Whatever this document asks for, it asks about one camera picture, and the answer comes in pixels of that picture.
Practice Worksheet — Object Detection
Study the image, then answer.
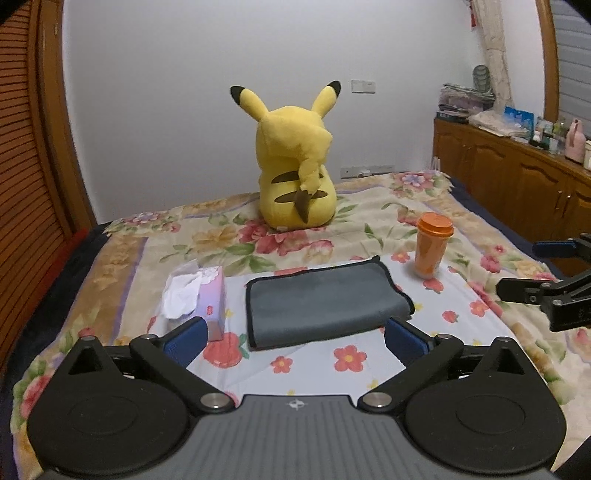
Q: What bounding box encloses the purple and grey towel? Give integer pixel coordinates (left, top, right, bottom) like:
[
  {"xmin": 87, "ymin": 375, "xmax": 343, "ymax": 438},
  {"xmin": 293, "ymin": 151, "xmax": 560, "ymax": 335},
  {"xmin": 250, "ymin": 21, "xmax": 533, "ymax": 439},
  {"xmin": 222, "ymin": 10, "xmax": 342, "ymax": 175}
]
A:
[{"xmin": 245, "ymin": 256, "xmax": 415, "ymax": 350}]

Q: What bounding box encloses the wooden sideboard cabinet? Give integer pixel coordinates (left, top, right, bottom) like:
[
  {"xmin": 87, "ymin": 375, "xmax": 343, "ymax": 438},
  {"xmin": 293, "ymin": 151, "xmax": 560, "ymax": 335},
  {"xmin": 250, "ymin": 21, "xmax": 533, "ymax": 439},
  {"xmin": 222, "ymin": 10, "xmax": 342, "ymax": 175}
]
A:
[{"xmin": 433, "ymin": 119, "xmax": 590, "ymax": 243}]

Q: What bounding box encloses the pink tissue pack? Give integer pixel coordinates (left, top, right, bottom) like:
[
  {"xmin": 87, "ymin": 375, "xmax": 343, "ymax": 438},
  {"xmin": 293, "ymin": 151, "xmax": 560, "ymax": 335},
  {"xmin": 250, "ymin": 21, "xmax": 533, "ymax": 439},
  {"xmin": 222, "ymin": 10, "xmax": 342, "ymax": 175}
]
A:
[{"xmin": 157, "ymin": 261, "xmax": 225, "ymax": 342}]

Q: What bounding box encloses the floral beige bed blanket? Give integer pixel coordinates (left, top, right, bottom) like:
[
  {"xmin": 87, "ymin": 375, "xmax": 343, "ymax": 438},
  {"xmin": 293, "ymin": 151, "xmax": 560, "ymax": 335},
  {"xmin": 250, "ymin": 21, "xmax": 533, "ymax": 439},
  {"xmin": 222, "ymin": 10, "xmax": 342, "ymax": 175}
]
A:
[{"xmin": 1, "ymin": 171, "xmax": 590, "ymax": 479}]

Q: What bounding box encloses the pink bottle on cabinet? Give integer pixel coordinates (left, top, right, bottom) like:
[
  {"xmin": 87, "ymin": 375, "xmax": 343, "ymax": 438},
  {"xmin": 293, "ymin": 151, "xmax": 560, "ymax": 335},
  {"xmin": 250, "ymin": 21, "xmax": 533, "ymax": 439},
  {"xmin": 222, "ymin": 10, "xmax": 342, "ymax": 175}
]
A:
[{"xmin": 564, "ymin": 118, "xmax": 586, "ymax": 164}]

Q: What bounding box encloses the orange lidded cup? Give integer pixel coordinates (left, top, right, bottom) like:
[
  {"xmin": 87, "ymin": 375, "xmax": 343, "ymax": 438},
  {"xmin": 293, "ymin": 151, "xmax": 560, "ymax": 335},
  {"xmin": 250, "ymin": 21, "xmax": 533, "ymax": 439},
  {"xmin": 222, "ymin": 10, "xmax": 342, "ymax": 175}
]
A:
[{"xmin": 414, "ymin": 212, "xmax": 454, "ymax": 279}]

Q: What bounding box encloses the blue picture card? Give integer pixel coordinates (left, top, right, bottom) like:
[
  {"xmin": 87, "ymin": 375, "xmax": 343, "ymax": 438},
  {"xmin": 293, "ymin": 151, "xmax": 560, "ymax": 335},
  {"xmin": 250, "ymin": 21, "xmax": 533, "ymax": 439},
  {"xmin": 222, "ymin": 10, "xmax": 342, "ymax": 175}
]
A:
[{"xmin": 504, "ymin": 105, "xmax": 535, "ymax": 140}]

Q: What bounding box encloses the stack of folded clothes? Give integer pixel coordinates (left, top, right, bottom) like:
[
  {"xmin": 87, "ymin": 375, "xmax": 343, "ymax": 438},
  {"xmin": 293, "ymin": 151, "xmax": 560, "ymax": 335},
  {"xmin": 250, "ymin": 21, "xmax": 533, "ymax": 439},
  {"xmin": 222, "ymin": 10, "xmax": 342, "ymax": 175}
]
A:
[{"xmin": 437, "ymin": 84, "xmax": 496, "ymax": 123}]

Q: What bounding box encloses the grey vase on cabinet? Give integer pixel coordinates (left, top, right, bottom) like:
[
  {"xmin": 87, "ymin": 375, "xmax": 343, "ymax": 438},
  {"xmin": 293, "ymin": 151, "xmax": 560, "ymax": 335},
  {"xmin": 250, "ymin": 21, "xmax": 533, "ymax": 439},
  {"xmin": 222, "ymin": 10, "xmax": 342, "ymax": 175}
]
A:
[{"xmin": 473, "ymin": 64, "xmax": 493, "ymax": 94}]

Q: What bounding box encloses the yellow Pikachu plush toy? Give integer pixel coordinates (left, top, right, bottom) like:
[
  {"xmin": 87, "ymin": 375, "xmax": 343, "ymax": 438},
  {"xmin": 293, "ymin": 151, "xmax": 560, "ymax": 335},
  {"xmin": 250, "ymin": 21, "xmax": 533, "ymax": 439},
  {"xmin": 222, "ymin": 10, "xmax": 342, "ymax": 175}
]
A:
[{"xmin": 230, "ymin": 80, "xmax": 341, "ymax": 232}]

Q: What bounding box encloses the white wall power strip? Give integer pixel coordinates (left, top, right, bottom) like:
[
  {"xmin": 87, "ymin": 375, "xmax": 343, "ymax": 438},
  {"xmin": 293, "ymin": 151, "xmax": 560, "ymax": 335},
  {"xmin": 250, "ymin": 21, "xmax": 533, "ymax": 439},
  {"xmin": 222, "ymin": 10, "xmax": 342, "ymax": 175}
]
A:
[{"xmin": 339, "ymin": 165, "xmax": 394, "ymax": 179}]

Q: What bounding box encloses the white wall switch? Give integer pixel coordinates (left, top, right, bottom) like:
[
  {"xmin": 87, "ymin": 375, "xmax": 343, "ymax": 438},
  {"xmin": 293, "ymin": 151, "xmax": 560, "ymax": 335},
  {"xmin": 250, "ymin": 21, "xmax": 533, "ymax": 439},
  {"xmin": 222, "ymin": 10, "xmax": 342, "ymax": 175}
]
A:
[{"xmin": 351, "ymin": 80, "xmax": 376, "ymax": 94}]

